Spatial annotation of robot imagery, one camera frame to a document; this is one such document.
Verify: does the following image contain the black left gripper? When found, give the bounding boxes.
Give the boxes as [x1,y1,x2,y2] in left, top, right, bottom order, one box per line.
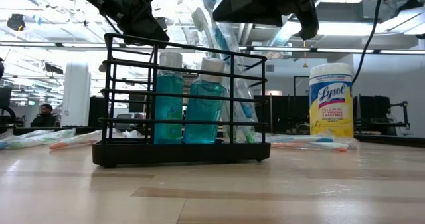
[96,0,171,49]

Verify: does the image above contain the blue mouthwash bottle white cap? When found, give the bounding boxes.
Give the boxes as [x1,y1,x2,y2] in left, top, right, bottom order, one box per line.
[183,56,229,145]
[153,51,185,145]

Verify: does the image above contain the black wire caddy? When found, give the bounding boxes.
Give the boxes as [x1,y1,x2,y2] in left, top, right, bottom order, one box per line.
[92,33,272,168]

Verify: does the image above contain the yellow hanging pendant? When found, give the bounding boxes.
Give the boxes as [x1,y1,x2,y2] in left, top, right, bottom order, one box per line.
[301,34,309,68]

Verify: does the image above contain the white round column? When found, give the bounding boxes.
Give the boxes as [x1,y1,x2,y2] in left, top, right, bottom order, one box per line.
[60,62,92,128]

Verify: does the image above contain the yellow Lysol wipes canister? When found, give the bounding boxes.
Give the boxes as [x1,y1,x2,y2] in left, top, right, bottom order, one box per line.
[308,63,355,138]

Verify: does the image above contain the black office partition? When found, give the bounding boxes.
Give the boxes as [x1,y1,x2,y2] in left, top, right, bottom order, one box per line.
[267,95,311,134]

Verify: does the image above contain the black office monitors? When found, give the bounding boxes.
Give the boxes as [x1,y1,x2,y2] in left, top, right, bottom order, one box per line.
[353,96,392,135]

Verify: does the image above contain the black ceiling lamp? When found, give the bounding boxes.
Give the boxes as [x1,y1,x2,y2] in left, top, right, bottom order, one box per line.
[6,13,27,32]

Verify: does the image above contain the seated person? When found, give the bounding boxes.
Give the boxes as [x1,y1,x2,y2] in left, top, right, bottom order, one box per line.
[29,103,57,128]

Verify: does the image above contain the black hanging cable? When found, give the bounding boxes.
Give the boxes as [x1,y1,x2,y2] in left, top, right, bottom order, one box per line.
[351,0,386,86]

